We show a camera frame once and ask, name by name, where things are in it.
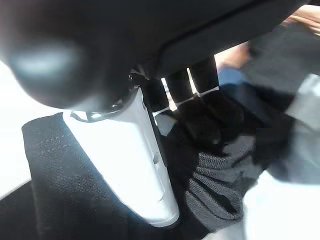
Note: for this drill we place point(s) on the white garment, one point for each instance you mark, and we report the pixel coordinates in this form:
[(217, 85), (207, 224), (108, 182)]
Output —
[(308, 97)]

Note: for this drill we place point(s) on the rectangular wicker laundry basket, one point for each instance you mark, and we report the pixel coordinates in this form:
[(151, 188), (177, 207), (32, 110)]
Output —
[(302, 20)]

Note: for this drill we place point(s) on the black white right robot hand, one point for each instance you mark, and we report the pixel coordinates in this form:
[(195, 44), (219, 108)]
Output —
[(112, 37)]

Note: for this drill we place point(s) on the dark grey knit garment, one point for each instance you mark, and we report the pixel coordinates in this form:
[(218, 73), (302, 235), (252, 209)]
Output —
[(62, 162)]

